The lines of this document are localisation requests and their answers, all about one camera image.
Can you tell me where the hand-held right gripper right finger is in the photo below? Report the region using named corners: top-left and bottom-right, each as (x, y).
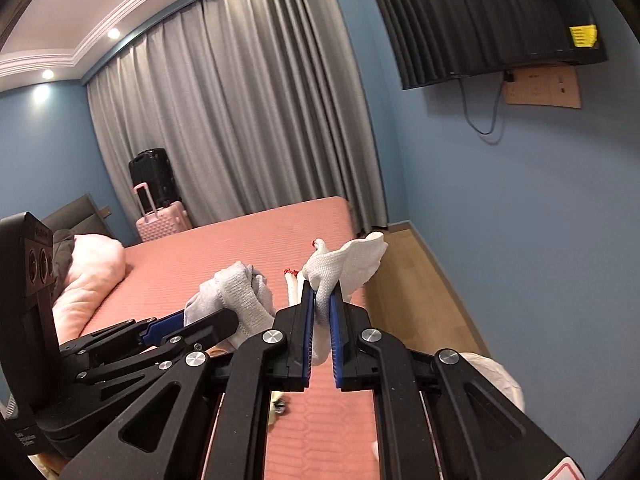
top-left (330, 287), bottom-right (573, 480)

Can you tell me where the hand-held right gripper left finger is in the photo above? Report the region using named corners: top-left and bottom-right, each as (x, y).
top-left (57, 287), bottom-right (317, 480)

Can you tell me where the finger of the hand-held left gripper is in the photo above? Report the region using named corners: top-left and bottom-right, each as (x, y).
top-left (75, 309), bottom-right (239, 387)
top-left (60, 310), bottom-right (187, 362)

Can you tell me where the grey sock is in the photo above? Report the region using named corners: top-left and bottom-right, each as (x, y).
top-left (183, 260), bottom-right (276, 352)

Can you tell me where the white knit sock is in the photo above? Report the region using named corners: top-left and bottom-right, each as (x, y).
top-left (284, 231), bottom-right (389, 367)

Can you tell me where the dark cloth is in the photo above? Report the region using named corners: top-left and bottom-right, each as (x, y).
top-left (52, 229), bottom-right (77, 292)

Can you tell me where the pink fluffy pillow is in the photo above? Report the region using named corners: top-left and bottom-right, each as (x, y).
top-left (52, 234), bottom-right (127, 342)

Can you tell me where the pink quilted bed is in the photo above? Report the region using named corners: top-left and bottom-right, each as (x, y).
top-left (55, 196), bottom-right (382, 480)

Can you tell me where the pink suitcase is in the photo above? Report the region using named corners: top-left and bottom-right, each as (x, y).
top-left (132, 182), bottom-right (194, 244)

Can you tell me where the black suitcase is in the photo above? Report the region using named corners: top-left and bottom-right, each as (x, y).
top-left (128, 148), bottom-right (184, 211)

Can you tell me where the white plastic bag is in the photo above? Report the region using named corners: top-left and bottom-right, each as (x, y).
top-left (457, 352), bottom-right (527, 413)

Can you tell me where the grey curtain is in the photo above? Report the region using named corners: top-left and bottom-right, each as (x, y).
top-left (86, 0), bottom-right (391, 234)

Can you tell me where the yellow sticker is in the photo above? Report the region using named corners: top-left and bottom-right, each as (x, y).
top-left (569, 24), bottom-right (601, 49)

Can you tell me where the grey hanging cable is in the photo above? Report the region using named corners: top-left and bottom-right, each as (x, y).
top-left (459, 72), bottom-right (505, 136)

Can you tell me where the beige wall socket panel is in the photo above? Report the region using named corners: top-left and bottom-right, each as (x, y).
top-left (504, 66), bottom-right (583, 109)

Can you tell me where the black wall television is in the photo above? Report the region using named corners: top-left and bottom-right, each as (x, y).
top-left (371, 0), bottom-right (610, 92)

